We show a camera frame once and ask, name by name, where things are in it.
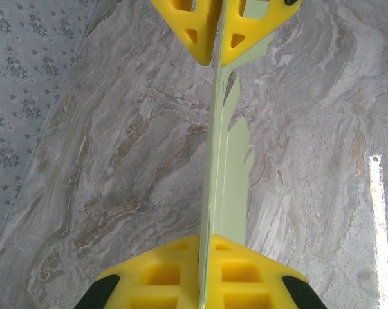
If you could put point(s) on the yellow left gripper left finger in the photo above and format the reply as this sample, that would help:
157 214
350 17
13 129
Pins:
168 283

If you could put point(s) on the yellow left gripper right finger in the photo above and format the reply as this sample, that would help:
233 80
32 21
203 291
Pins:
238 283

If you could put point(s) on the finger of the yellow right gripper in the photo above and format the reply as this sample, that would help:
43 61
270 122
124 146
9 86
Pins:
200 32
261 29

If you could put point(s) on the light green paper box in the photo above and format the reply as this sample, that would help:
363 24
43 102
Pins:
222 161

